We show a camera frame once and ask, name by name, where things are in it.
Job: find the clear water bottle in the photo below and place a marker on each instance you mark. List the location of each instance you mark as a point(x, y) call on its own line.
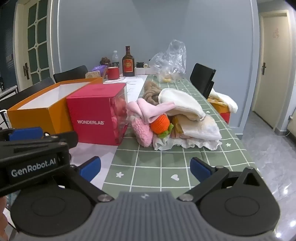
point(115, 58)

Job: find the white fluffy towel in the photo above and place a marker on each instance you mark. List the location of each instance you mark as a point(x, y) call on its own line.
point(227, 100)

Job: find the yellow pastry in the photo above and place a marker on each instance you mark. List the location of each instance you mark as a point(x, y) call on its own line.
point(167, 79)

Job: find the purple pouch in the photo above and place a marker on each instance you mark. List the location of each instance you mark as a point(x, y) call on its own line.
point(99, 69)

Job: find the small wooden speaker box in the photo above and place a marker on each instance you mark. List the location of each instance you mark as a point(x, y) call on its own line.
point(93, 74)

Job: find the pink knitted pouch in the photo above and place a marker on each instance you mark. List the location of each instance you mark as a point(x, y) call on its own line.
point(142, 132)

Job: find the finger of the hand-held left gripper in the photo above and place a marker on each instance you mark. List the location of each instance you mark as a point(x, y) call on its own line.
point(25, 134)
point(69, 139)

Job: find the pink cloth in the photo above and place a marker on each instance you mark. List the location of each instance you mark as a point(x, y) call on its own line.
point(145, 110)

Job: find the white box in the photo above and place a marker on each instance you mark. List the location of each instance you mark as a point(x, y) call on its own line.
point(141, 71)

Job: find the red box with clear side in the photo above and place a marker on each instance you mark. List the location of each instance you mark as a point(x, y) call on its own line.
point(92, 111)

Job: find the red mug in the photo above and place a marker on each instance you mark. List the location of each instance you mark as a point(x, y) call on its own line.
point(113, 73)

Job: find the brown liquor bottle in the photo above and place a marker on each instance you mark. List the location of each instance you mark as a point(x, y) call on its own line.
point(128, 64)

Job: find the cream fluffy towel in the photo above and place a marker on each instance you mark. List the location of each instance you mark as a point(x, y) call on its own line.
point(182, 99)

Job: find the orange crochet fruit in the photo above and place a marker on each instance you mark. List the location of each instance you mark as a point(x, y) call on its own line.
point(159, 125)

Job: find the black chair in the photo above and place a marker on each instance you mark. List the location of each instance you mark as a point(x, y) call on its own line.
point(201, 76)
point(25, 92)
point(71, 73)

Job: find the white drawer cabinet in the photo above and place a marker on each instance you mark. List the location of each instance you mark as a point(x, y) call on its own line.
point(8, 92)

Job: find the orange and red box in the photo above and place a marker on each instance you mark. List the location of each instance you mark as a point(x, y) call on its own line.
point(222, 111)

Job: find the beige folded cloth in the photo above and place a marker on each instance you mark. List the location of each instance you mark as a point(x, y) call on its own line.
point(203, 129)

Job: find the cream door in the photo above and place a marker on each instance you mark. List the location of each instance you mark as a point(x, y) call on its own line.
point(272, 69)

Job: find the green checked tablecloth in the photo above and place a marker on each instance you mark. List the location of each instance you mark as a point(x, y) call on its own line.
point(161, 162)

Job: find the clear plastic bag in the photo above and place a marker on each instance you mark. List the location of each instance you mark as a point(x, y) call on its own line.
point(171, 60)

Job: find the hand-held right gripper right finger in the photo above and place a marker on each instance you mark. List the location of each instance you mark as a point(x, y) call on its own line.
point(199, 170)

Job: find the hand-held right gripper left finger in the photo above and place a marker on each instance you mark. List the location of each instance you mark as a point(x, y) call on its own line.
point(90, 168)

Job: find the brown fuzzy cloth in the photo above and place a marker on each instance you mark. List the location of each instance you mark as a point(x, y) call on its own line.
point(150, 90)

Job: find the glass panel door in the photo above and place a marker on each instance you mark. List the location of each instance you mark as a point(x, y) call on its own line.
point(34, 46)

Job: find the brown figurine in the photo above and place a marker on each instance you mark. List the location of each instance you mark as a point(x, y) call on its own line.
point(105, 60)

